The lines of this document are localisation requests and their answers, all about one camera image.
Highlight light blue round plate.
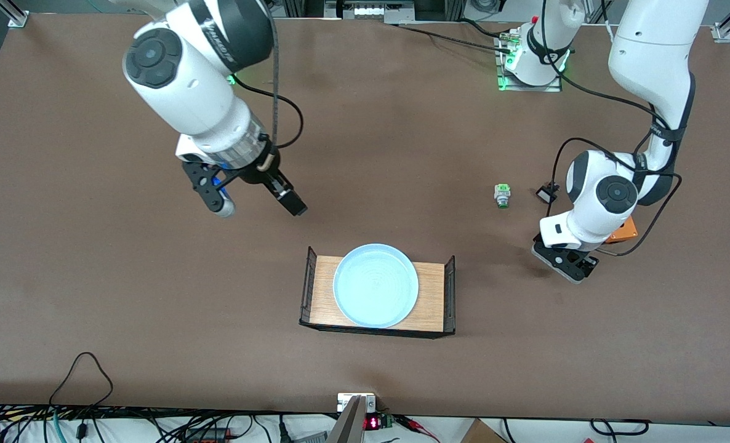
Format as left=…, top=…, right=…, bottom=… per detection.
left=333, top=244, right=419, bottom=329

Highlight grey control box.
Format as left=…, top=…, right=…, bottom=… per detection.
left=324, top=0, right=416, bottom=24

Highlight red clip test leads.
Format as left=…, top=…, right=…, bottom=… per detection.
left=396, top=415, right=443, bottom=442

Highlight brown cardboard piece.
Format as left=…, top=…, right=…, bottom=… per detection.
left=460, top=418, right=513, bottom=443

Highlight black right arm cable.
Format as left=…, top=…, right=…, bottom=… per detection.
left=233, top=0, right=305, bottom=185

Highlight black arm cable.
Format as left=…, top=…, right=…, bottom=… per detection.
left=233, top=0, right=305, bottom=185
left=540, top=0, right=684, bottom=258

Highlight black wire tray wooden base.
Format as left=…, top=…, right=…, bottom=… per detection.
left=299, top=246, right=457, bottom=339

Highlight silver camera clamp bracket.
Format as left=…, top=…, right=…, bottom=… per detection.
left=337, top=393, right=378, bottom=413

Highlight long black power cable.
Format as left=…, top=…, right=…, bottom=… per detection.
left=385, top=22, right=516, bottom=56

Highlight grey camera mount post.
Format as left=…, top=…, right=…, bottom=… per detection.
left=327, top=396, right=367, bottom=443

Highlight thin black looped cable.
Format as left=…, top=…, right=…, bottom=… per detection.
left=48, top=352, right=114, bottom=410

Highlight black white rectangular switch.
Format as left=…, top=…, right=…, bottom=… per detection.
left=535, top=181, right=561, bottom=206

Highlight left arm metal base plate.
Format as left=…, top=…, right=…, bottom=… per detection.
left=496, top=30, right=570, bottom=93

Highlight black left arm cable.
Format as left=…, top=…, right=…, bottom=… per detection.
left=540, top=0, right=684, bottom=258

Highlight orange button enclosure box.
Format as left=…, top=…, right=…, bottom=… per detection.
left=608, top=214, right=638, bottom=244

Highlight black flat looped cable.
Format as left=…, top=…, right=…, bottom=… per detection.
left=590, top=418, right=651, bottom=436

